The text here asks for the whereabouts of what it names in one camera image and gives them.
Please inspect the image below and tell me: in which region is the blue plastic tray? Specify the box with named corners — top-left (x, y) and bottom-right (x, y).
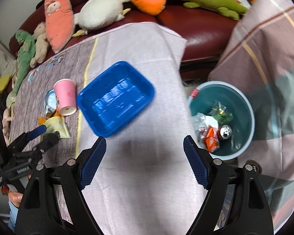
top-left (77, 61), bottom-right (155, 137)

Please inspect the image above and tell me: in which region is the pink paper cup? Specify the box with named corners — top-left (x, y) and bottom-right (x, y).
top-left (54, 79), bottom-right (77, 116)

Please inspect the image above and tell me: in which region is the yellow orange snack wrapper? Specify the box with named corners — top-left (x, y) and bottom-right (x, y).
top-left (38, 109), bottom-right (70, 138)

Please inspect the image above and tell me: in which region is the blue round trash bin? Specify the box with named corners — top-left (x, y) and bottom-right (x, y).
top-left (188, 81), bottom-right (255, 160)

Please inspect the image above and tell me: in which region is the small green dinosaur plush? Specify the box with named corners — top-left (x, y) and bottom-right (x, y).
top-left (5, 29), bottom-right (38, 108)

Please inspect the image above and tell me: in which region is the beige bear plush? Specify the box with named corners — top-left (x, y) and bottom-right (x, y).
top-left (30, 22), bottom-right (49, 68)

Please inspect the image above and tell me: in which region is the silver foil wrapper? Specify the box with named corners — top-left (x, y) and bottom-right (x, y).
top-left (44, 89), bottom-right (57, 118)

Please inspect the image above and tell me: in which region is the lilac woven tablecloth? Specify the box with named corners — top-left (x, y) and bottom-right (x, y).
top-left (10, 22), bottom-right (206, 234)

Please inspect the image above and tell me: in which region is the orange candy wrapper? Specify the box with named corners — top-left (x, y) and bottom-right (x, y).
top-left (203, 126), bottom-right (219, 153)

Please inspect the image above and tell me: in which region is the red cola can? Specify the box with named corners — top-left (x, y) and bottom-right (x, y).
top-left (219, 125), bottom-right (233, 140)

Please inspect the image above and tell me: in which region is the plaid pink grey blanket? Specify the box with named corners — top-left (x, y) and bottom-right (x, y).
top-left (209, 0), bottom-right (294, 231)

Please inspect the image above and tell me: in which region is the white duck plush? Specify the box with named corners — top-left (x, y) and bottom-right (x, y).
top-left (73, 0), bottom-right (130, 37)

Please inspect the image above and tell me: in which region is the pink carrot plush doll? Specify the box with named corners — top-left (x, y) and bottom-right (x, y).
top-left (44, 0), bottom-right (75, 54)

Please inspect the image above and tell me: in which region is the person left hand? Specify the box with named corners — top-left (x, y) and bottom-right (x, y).
top-left (8, 191), bottom-right (23, 208)

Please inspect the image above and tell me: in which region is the green wrapper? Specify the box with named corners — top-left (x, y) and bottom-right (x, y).
top-left (208, 101), bottom-right (233, 125)

